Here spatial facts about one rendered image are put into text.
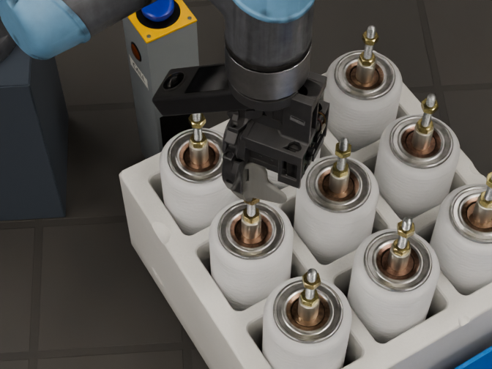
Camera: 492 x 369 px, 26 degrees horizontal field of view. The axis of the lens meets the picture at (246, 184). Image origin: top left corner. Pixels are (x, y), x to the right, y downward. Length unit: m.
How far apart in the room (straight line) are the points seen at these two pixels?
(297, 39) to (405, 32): 0.85
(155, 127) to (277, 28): 0.59
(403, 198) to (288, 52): 0.46
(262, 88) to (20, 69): 0.45
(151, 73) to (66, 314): 0.35
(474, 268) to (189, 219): 0.34
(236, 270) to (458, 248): 0.25
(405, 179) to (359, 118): 0.11
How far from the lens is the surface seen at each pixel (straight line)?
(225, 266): 1.20
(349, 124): 1.34
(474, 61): 1.71
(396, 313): 1.20
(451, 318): 1.25
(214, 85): 1.00
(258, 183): 1.07
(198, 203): 1.25
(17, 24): 0.87
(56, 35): 0.86
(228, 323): 1.23
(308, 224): 1.25
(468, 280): 1.28
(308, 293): 1.11
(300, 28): 0.87
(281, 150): 0.98
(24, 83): 1.29
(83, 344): 1.43
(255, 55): 0.89
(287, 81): 0.92
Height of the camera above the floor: 1.29
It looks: 57 degrees down
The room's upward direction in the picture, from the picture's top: straight up
